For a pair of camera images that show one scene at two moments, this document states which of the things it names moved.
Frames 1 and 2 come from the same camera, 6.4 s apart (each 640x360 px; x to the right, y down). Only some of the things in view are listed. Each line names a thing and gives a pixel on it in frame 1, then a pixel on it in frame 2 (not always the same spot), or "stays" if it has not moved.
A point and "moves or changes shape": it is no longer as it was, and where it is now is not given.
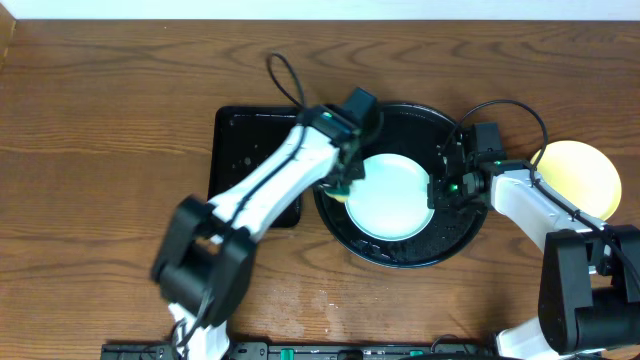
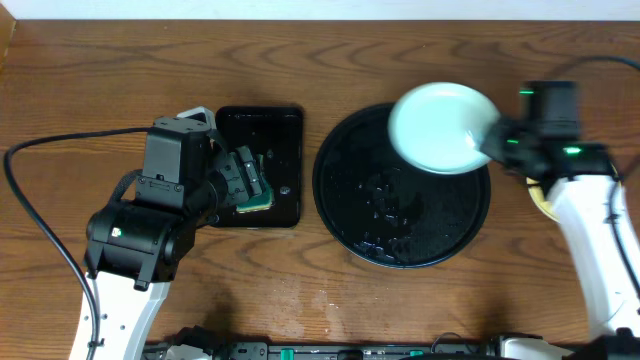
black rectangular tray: x=242 y=137 stays
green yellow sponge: x=340 y=195 moves or changes shape
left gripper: x=351 y=172 to x=235 y=179
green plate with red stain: x=391 y=202 to x=433 y=125
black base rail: x=315 y=350 stays
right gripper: x=437 y=200 to x=491 y=146
